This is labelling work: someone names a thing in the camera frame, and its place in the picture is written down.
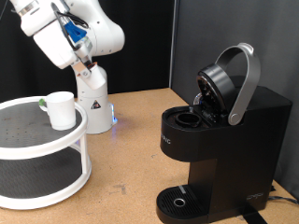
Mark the grey partition panel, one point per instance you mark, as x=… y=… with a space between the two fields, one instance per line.
x=274 y=37

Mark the black drip tray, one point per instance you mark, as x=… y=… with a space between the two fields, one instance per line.
x=179 y=205

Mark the white two-tier turntable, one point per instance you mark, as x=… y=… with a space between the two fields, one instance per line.
x=34 y=146

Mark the small green marker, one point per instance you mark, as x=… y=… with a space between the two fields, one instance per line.
x=41 y=102

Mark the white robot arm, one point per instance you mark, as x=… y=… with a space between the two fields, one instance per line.
x=102 y=34

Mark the black curtain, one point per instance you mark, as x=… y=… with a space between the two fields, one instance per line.
x=146 y=46

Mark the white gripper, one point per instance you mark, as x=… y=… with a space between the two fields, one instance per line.
x=53 y=46

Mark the black keurig coffee machine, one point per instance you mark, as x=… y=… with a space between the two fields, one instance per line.
x=243 y=149

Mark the white mug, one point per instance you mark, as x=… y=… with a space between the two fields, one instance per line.
x=62 y=112

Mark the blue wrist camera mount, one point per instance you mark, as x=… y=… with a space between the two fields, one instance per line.
x=74 y=32

